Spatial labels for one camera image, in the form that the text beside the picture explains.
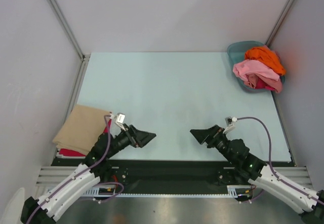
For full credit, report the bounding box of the aluminium frame post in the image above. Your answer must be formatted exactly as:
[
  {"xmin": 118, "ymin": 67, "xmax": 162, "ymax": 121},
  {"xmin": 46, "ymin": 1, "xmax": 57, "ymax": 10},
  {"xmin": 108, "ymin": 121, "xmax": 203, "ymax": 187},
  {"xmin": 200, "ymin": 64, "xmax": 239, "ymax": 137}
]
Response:
[
  {"xmin": 36, "ymin": 0, "xmax": 86, "ymax": 60},
  {"xmin": 265, "ymin": 0, "xmax": 297, "ymax": 47}
]

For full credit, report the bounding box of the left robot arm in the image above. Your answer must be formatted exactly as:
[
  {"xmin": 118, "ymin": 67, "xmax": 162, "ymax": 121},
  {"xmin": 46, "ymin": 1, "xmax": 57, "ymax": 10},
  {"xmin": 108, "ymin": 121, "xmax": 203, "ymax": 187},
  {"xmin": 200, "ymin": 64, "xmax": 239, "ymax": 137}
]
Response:
[{"xmin": 20, "ymin": 124, "xmax": 156, "ymax": 223}]

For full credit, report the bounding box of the pink t shirt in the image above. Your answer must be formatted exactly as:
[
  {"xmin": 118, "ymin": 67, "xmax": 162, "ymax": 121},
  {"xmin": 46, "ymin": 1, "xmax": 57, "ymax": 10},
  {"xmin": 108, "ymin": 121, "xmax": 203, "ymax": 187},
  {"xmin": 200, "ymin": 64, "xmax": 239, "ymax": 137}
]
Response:
[{"xmin": 232, "ymin": 60, "xmax": 283, "ymax": 93}]

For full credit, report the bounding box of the right aluminium frame post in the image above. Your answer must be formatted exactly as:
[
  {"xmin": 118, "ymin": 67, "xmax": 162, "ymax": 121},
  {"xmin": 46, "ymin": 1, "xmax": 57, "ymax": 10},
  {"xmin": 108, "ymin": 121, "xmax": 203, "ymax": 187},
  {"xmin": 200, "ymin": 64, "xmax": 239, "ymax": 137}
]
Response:
[{"xmin": 265, "ymin": 0, "xmax": 297, "ymax": 47}]

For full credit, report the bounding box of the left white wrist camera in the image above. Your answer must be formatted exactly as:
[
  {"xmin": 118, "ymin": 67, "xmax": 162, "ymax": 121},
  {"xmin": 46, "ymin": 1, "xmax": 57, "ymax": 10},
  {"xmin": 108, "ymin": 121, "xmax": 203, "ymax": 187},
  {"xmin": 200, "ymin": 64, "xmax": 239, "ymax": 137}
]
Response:
[{"xmin": 114, "ymin": 113, "xmax": 126, "ymax": 131}]

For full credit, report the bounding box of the orange t shirt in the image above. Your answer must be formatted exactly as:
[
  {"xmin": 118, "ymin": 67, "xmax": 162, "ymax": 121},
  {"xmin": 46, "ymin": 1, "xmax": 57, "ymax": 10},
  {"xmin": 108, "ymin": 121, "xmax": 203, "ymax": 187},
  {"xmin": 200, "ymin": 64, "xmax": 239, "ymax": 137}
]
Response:
[{"xmin": 245, "ymin": 46, "xmax": 287, "ymax": 76}]

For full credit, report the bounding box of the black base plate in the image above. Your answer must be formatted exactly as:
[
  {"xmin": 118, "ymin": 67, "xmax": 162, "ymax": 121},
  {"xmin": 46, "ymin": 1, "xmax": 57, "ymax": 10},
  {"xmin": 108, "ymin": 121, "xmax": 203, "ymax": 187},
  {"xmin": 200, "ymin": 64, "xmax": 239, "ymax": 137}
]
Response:
[{"xmin": 50, "ymin": 158, "xmax": 297, "ymax": 195}]

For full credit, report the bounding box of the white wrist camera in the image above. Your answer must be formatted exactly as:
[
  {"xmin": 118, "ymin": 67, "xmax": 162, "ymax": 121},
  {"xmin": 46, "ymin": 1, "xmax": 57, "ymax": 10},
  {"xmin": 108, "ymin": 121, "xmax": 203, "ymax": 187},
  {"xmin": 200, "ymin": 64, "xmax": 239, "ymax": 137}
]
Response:
[
  {"xmin": 114, "ymin": 113, "xmax": 126, "ymax": 131},
  {"xmin": 223, "ymin": 117, "xmax": 237, "ymax": 134}
]

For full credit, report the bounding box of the magenta t shirt in basket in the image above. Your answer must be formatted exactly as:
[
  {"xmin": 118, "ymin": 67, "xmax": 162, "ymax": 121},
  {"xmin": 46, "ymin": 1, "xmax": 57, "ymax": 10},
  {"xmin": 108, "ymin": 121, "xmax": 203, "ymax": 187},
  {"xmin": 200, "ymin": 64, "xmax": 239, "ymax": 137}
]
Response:
[{"xmin": 255, "ymin": 78, "xmax": 268, "ymax": 90}]

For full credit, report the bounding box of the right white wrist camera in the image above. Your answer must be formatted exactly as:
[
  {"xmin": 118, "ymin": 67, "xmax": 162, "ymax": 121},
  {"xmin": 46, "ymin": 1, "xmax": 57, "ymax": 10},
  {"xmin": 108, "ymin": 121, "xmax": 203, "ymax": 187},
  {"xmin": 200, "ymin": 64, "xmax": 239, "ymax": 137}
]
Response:
[{"xmin": 223, "ymin": 117, "xmax": 237, "ymax": 134}]

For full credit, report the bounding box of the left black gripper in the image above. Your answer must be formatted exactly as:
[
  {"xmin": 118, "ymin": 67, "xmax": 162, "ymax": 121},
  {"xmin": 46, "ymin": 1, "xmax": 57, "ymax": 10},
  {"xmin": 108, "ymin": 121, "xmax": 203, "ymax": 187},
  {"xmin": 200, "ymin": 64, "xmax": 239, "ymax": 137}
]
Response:
[{"xmin": 105, "ymin": 123, "xmax": 155, "ymax": 158}]

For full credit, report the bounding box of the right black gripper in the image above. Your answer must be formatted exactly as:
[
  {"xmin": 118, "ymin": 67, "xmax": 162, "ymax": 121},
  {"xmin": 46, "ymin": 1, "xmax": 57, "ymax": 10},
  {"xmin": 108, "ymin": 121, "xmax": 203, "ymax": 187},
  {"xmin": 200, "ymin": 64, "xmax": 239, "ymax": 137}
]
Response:
[{"xmin": 190, "ymin": 124, "xmax": 236, "ymax": 165}]

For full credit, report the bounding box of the aluminium front rail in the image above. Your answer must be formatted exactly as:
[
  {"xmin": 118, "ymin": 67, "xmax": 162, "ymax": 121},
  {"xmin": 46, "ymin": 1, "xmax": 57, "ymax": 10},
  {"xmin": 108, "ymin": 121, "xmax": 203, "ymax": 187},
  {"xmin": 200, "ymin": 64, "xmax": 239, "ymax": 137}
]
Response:
[{"xmin": 35, "ymin": 166, "xmax": 312, "ymax": 187}]

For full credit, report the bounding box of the beige t shirt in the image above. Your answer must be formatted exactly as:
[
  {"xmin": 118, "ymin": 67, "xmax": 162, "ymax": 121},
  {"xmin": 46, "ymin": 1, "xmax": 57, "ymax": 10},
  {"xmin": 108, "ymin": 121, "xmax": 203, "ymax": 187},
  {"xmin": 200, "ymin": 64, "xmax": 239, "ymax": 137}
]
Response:
[{"xmin": 53, "ymin": 104, "xmax": 111, "ymax": 155}]

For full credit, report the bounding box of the white slotted cable duct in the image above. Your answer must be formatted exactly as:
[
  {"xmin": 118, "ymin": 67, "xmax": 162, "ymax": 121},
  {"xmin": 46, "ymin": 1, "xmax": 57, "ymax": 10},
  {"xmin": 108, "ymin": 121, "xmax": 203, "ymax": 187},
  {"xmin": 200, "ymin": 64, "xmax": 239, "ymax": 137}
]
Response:
[{"xmin": 81, "ymin": 185, "xmax": 252, "ymax": 199}]

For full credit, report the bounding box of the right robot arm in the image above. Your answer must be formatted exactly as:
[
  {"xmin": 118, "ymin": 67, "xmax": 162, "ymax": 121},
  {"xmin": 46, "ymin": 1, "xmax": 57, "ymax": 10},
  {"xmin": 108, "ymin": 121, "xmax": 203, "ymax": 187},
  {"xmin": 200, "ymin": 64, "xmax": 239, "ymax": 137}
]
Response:
[{"xmin": 190, "ymin": 125, "xmax": 323, "ymax": 223}]

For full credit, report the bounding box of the teal plastic basket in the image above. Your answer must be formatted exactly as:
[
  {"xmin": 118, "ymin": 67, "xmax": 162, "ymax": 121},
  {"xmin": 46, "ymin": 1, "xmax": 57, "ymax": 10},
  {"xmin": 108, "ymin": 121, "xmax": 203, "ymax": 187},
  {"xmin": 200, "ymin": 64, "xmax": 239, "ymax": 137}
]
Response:
[{"xmin": 226, "ymin": 40, "xmax": 286, "ymax": 93}]

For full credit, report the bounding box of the left aluminium frame post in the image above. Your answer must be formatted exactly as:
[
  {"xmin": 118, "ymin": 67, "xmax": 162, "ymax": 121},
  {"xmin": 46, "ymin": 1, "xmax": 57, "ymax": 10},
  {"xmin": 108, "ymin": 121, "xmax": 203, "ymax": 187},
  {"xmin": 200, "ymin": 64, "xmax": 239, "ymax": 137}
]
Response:
[{"xmin": 36, "ymin": 0, "xmax": 86, "ymax": 60}]

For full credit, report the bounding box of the folded magenta t shirt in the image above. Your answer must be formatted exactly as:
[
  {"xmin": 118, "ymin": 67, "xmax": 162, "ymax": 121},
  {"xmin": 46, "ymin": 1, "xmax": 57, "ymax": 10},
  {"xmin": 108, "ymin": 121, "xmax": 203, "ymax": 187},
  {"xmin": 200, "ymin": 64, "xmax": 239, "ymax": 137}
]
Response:
[{"xmin": 53, "ymin": 111, "xmax": 111, "ymax": 158}]

